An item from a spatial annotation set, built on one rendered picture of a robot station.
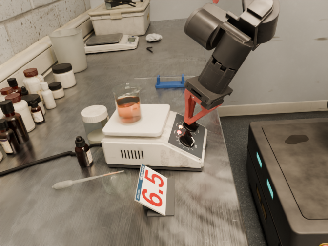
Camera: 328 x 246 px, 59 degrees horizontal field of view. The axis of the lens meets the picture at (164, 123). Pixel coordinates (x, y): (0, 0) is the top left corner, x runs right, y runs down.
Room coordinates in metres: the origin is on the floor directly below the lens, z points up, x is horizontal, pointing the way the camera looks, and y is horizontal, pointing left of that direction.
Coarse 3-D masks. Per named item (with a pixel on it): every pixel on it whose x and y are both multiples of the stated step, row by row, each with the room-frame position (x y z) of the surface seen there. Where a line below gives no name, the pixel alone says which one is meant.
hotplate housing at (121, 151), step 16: (176, 112) 0.57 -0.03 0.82; (112, 144) 0.48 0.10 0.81; (128, 144) 0.47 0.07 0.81; (144, 144) 0.46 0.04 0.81; (160, 144) 0.45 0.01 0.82; (112, 160) 0.48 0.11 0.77; (128, 160) 0.47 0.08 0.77; (144, 160) 0.46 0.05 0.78; (160, 160) 0.45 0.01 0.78; (176, 160) 0.45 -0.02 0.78; (192, 160) 0.44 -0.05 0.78
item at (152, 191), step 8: (144, 176) 0.40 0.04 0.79; (152, 176) 0.41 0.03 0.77; (160, 176) 0.42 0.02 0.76; (144, 184) 0.38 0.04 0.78; (152, 184) 0.39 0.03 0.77; (160, 184) 0.40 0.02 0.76; (144, 192) 0.37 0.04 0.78; (152, 192) 0.37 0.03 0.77; (160, 192) 0.38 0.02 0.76; (144, 200) 0.35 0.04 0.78; (152, 200) 0.36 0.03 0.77; (160, 200) 0.36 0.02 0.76; (160, 208) 0.35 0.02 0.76
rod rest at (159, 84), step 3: (159, 75) 0.90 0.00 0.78; (159, 78) 0.89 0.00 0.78; (183, 78) 0.86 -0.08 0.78; (159, 81) 0.89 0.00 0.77; (171, 81) 0.90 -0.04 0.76; (174, 81) 0.90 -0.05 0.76; (177, 81) 0.89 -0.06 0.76; (180, 81) 0.89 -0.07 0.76; (183, 81) 0.86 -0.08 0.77; (156, 84) 0.88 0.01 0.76; (159, 84) 0.88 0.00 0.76; (162, 84) 0.88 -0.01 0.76; (165, 84) 0.87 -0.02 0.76; (168, 84) 0.87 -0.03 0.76; (171, 84) 0.87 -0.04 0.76; (174, 84) 0.87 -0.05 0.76; (177, 84) 0.86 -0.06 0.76; (180, 84) 0.86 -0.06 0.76; (183, 84) 0.86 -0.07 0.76; (156, 87) 0.88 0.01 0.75; (159, 87) 0.87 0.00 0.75; (162, 87) 0.87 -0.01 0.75; (165, 87) 0.87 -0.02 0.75; (168, 87) 0.87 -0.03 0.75; (171, 87) 0.87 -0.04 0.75; (174, 87) 0.86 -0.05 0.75; (177, 87) 0.86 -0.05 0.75
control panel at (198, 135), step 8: (176, 120) 0.54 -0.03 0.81; (176, 128) 0.51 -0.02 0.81; (184, 128) 0.52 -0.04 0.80; (200, 128) 0.54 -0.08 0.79; (176, 136) 0.49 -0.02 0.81; (200, 136) 0.51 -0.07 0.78; (176, 144) 0.46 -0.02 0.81; (200, 144) 0.49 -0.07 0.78; (192, 152) 0.45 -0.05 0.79; (200, 152) 0.46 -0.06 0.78
